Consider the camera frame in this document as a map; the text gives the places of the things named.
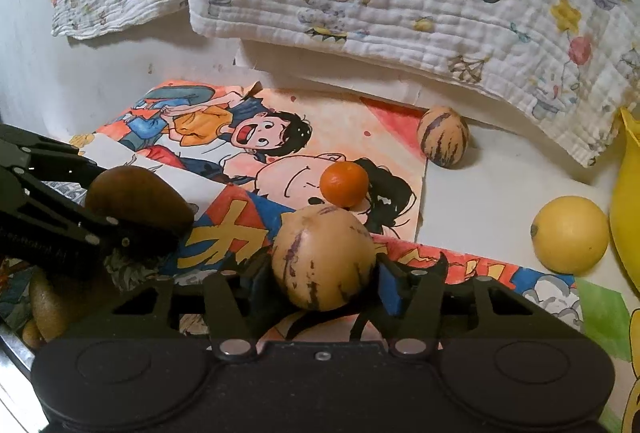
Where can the metal tray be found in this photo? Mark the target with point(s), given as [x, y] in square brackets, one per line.
[17, 378]

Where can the shouting cartoon pirate poster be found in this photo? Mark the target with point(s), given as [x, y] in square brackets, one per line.
[225, 233]

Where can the dragon warriors poster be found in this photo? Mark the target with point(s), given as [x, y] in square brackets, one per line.
[150, 163]

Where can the yellow lemon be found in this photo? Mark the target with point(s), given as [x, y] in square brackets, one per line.
[570, 235]

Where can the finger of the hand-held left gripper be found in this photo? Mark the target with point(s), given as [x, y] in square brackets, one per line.
[45, 158]
[100, 228]

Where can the orange tangerine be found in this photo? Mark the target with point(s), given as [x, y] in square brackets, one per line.
[344, 183]

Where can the two cartoon boys poster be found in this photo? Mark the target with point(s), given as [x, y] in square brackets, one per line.
[260, 138]

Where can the yellow plastic bowl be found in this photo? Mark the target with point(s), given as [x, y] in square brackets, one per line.
[627, 203]

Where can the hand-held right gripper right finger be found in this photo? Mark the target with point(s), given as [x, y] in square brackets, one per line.
[392, 288]

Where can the yellow cartoon animal poster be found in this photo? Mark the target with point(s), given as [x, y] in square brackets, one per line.
[607, 318]

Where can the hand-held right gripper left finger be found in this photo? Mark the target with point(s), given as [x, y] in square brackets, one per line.
[262, 283]

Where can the striped pepino melon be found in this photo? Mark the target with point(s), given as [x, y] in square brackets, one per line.
[442, 135]
[322, 258]

